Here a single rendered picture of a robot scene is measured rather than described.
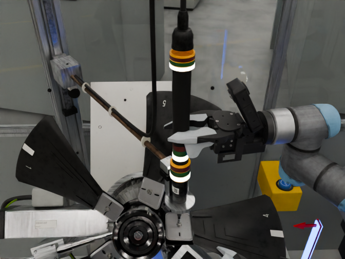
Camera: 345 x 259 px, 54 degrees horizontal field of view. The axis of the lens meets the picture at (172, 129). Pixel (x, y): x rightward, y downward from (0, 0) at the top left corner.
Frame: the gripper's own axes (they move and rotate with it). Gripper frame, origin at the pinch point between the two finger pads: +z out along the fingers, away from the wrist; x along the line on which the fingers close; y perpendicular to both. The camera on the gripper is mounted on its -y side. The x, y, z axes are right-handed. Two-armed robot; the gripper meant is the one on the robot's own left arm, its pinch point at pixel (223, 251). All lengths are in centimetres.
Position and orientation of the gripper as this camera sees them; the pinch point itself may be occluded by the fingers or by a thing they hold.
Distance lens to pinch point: 83.5
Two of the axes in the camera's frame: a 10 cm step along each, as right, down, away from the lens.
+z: -6.2, -4.5, 6.4
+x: 0.8, 7.7, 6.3
